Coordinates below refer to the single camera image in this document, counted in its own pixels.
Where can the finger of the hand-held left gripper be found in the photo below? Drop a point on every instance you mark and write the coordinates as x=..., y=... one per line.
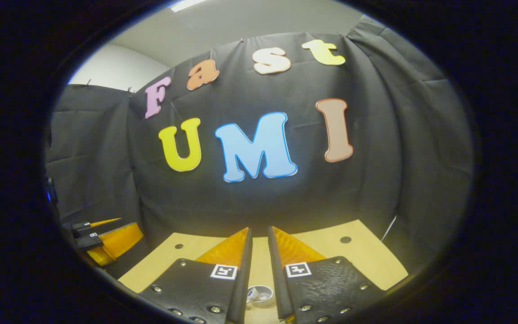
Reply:
x=81, y=226
x=119, y=240

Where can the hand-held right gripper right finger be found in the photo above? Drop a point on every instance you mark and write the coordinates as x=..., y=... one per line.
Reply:
x=281, y=288

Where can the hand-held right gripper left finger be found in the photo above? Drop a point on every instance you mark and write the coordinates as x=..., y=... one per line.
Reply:
x=241, y=288

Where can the white toothpaste tube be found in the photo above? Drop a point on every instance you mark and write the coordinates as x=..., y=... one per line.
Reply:
x=253, y=294

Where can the white cup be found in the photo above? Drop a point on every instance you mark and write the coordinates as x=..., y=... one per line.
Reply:
x=269, y=303

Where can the wooden desktop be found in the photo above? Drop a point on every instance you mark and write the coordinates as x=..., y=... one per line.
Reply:
x=367, y=261

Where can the black backdrop cloth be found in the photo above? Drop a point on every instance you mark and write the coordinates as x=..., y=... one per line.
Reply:
x=353, y=193

